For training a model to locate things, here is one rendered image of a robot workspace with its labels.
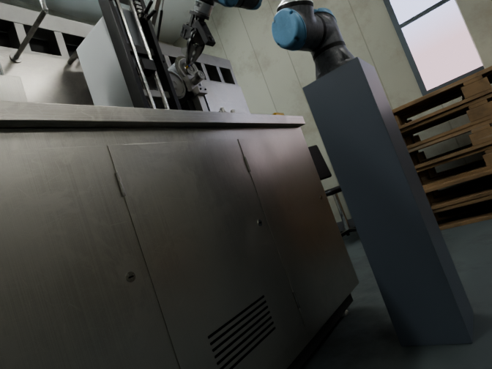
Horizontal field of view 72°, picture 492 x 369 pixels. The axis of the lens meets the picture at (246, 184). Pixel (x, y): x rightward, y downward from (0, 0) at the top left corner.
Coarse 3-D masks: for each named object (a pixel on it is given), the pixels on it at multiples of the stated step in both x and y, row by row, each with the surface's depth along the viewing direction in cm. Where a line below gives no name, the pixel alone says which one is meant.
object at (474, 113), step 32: (448, 96) 255; (480, 96) 212; (416, 128) 251; (480, 128) 214; (416, 160) 271; (448, 160) 229; (480, 160) 277; (448, 192) 290; (480, 192) 223; (448, 224) 233
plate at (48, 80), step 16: (16, 64) 127; (32, 64) 132; (48, 64) 137; (64, 64) 142; (80, 64) 148; (32, 80) 130; (48, 80) 135; (64, 80) 140; (80, 80) 146; (32, 96) 128; (48, 96) 133; (64, 96) 138; (80, 96) 143; (208, 96) 211; (224, 96) 224; (240, 96) 240; (240, 112) 233
